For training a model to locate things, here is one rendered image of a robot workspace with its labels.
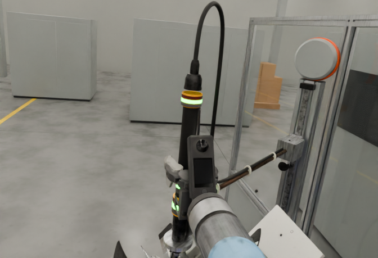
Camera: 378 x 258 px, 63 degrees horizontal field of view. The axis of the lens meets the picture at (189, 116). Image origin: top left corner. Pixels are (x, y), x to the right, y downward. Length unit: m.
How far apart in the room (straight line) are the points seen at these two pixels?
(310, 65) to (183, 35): 4.99
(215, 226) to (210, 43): 5.82
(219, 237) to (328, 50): 0.90
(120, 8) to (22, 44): 5.54
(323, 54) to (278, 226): 0.63
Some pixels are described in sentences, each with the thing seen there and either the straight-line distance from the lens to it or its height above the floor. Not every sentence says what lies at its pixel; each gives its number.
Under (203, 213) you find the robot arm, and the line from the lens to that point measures 0.50.
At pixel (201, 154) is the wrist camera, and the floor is 1.73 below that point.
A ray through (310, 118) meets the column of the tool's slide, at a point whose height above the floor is 1.66.
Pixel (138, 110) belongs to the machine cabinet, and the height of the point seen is 0.27.
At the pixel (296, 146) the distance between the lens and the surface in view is 1.19.
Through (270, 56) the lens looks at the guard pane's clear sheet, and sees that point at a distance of 1.83.
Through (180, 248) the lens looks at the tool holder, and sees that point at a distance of 0.76.
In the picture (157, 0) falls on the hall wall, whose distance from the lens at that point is 12.76.
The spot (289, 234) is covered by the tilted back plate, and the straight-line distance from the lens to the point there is 1.12.
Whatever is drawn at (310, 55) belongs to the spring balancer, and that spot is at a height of 1.89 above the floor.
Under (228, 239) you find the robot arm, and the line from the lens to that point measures 0.45.
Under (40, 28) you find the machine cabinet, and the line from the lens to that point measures 7.95.
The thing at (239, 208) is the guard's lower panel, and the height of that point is 0.82.
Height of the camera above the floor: 1.95
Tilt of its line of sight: 16 degrees down
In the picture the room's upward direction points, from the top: 5 degrees clockwise
